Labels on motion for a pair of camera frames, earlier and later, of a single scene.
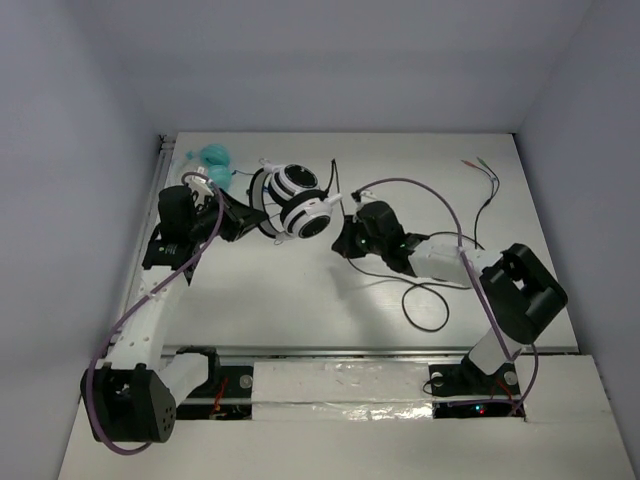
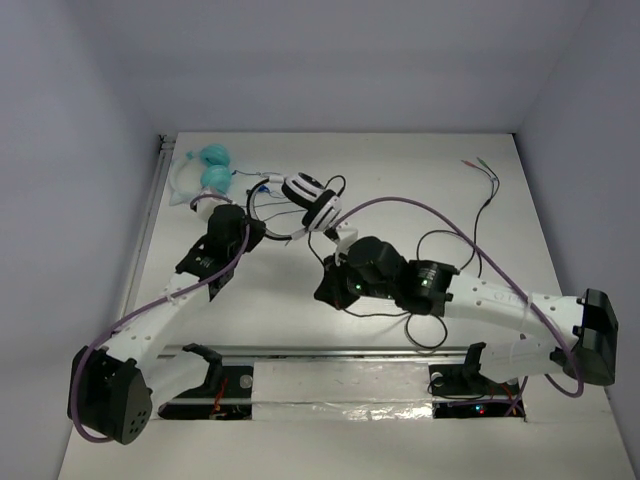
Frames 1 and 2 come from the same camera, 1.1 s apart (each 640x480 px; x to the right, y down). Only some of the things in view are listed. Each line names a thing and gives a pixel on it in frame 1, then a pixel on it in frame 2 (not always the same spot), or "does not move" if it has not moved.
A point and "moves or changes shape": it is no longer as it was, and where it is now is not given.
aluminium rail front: x=456 y=351 does not move
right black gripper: x=345 y=244 to x=331 y=289
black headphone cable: x=425 y=285 to x=462 y=267
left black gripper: x=235 y=217 to x=251 y=226
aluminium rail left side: x=163 y=157 does not move
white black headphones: x=286 y=201 moves or changes shape
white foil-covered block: x=312 y=390 does not move
